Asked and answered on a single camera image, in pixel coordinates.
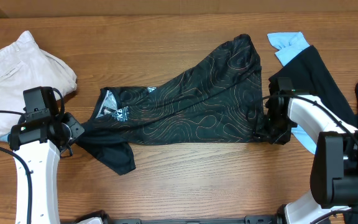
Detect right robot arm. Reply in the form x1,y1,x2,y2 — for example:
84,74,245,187
245,78,358,223

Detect black orange patterned jersey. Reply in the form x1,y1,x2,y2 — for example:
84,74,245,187
77,34,263,175

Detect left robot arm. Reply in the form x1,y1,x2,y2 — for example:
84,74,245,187
8,86,85,224

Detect plain black garment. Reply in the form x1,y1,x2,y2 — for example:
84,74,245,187
268,45,358,224

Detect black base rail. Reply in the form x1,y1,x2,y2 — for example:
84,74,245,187
72,210,286,224

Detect folded beige trousers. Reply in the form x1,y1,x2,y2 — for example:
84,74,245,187
0,30,78,139

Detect light blue shirt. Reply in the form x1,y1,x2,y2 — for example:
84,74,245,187
267,32,316,154

